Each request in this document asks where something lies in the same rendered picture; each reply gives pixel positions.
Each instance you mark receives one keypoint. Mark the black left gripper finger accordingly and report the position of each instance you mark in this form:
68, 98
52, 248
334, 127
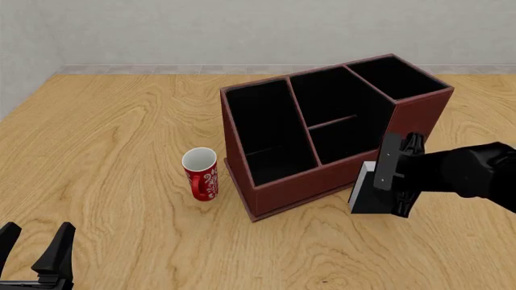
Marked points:
56, 253
9, 238

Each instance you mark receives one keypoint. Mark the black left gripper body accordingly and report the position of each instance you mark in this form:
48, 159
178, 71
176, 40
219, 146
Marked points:
48, 283

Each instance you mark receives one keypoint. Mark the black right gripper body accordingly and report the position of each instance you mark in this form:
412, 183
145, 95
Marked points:
411, 169

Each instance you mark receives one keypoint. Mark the black book with white pages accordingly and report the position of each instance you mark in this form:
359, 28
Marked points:
367, 200

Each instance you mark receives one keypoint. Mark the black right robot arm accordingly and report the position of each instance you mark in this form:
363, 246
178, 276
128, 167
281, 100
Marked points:
475, 173

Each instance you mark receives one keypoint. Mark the red-brown desk caddy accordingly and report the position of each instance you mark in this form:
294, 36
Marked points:
282, 193

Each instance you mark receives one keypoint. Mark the dark grey flat plate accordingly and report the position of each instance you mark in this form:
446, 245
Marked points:
388, 163

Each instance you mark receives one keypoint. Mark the red mug with white pattern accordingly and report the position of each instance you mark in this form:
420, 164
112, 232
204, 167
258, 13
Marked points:
205, 184

